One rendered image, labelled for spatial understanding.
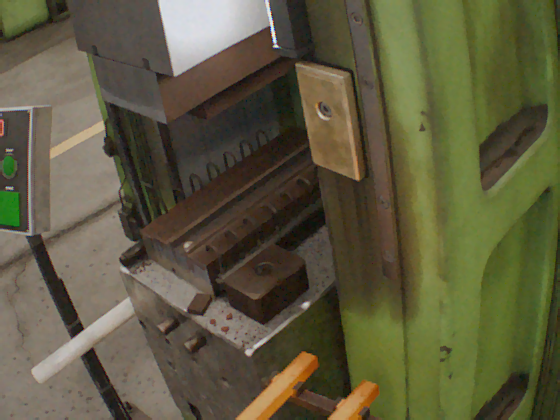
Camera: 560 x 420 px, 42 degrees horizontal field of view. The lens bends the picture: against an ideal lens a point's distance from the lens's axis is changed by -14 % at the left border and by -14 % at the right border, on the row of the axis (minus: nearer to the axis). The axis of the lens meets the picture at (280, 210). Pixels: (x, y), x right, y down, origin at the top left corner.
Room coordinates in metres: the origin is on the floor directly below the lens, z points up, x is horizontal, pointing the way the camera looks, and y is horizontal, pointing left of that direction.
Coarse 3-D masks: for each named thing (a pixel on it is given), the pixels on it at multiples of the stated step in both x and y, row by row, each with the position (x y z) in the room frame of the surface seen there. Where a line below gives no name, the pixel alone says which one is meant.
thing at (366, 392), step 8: (360, 384) 0.78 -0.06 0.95; (368, 384) 0.78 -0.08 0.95; (352, 392) 0.77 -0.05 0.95; (360, 392) 0.77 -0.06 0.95; (368, 392) 0.76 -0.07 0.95; (376, 392) 0.77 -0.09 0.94; (344, 400) 0.76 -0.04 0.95; (352, 400) 0.75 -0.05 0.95; (360, 400) 0.75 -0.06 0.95; (368, 400) 0.75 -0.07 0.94; (344, 408) 0.74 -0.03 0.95; (352, 408) 0.74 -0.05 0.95; (360, 408) 0.74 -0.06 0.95; (336, 416) 0.73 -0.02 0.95; (344, 416) 0.73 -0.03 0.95; (352, 416) 0.72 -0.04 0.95
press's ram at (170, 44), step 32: (96, 0) 1.19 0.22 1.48; (128, 0) 1.11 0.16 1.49; (160, 0) 1.05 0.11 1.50; (192, 0) 1.09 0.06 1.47; (224, 0) 1.12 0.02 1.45; (256, 0) 1.16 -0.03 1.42; (96, 32) 1.21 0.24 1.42; (128, 32) 1.13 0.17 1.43; (160, 32) 1.06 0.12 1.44; (192, 32) 1.08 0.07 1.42; (224, 32) 1.12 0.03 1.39; (256, 32) 1.15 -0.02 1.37; (160, 64) 1.07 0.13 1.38; (192, 64) 1.07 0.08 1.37
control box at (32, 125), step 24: (0, 120) 1.50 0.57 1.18; (24, 120) 1.46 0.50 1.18; (48, 120) 1.50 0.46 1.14; (0, 144) 1.47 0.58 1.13; (24, 144) 1.44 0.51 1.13; (48, 144) 1.48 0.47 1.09; (0, 168) 1.45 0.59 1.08; (24, 168) 1.41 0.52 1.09; (48, 168) 1.46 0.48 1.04; (24, 192) 1.39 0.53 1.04; (48, 192) 1.43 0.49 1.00; (24, 216) 1.37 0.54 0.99; (48, 216) 1.41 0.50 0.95
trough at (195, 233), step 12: (300, 156) 1.37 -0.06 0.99; (276, 168) 1.33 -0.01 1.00; (288, 168) 1.34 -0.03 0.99; (264, 180) 1.31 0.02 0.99; (276, 180) 1.31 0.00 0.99; (252, 192) 1.28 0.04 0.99; (228, 204) 1.25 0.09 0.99; (240, 204) 1.25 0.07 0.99; (216, 216) 1.23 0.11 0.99; (228, 216) 1.22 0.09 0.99; (192, 228) 1.19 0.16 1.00; (204, 228) 1.20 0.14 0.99; (180, 240) 1.17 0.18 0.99; (192, 240) 1.18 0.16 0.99; (180, 252) 1.15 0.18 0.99
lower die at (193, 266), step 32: (288, 128) 1.50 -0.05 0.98; (256, 160) 1.40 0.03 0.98; (224, 192) 1.30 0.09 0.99; (320, 192) 1.26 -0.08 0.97; (160, 224) 1.25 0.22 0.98; (192, 224) 1.20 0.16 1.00; (224, 224) 1.18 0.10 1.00; (160, 256) 1.21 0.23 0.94; (192, 256) 1.12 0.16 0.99; (224, 256) 1.12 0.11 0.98
